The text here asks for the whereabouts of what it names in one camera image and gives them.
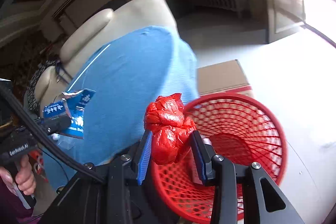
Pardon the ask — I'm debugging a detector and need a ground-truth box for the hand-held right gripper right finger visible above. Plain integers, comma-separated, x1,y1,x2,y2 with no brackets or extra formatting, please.
189,130,305,224

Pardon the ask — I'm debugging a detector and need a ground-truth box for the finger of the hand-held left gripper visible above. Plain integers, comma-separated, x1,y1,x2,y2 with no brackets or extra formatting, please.
39,115,71,134

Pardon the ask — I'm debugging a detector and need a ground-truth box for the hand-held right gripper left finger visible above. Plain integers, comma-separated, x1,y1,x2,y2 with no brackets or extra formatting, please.
84,131,153,224

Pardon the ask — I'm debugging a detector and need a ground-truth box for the blue foil packet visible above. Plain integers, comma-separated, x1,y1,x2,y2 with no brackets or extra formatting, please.
43,90,84,119

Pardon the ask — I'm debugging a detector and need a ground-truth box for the red plastic bag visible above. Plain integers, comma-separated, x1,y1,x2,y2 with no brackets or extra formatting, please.
144,93,197,165

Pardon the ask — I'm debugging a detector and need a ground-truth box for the red mesh basket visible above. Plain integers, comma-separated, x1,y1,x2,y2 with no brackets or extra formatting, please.
150,93,288,224

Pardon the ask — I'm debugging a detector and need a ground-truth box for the person's left forearm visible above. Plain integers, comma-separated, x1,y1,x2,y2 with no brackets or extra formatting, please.
0,179,33,224

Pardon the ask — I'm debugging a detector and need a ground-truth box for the person's left hand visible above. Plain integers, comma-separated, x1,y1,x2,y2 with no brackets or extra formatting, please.
0,154,36,195

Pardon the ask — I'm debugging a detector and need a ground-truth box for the red white medicine box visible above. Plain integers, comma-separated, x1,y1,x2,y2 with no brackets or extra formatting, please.
29,149,49,182

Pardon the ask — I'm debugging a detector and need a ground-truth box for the blue medicine box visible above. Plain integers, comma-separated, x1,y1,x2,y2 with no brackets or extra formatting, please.
66,89,95,139

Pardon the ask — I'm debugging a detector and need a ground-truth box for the black white patterned cushion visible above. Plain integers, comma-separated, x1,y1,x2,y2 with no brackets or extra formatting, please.
26,60,61,112

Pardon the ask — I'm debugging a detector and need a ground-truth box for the blue tablecloth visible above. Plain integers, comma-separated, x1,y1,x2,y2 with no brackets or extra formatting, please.
43,26,200,190

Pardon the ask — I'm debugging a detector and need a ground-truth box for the cardboard box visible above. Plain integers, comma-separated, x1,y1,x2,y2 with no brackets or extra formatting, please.
197,59,256,100

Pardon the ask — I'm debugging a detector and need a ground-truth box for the beige leather sofa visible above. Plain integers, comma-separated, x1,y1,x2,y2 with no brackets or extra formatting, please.
24,0,179,119

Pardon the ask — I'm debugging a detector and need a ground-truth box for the black cable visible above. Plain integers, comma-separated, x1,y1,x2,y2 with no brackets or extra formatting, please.
0,84,106,185

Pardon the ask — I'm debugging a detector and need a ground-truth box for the dark blue cord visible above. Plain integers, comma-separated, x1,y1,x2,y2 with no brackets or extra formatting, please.
55,61,73,81

